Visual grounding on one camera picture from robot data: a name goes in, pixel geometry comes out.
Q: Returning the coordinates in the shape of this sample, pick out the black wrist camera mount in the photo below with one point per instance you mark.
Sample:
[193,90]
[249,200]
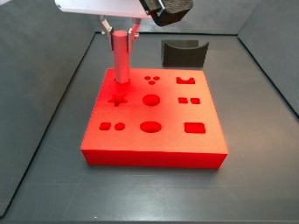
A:
[166,12]

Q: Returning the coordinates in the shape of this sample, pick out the red hexagon peg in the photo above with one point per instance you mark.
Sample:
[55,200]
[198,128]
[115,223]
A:
[122,56]

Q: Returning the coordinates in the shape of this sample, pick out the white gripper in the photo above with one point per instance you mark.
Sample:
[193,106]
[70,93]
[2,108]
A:
[117,8]

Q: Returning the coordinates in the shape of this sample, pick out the red shape sorter block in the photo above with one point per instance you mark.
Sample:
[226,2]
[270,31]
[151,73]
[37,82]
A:
[158,121]

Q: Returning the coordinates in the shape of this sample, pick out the black curved holder stand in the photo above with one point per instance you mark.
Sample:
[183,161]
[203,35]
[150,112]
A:
[183,53]

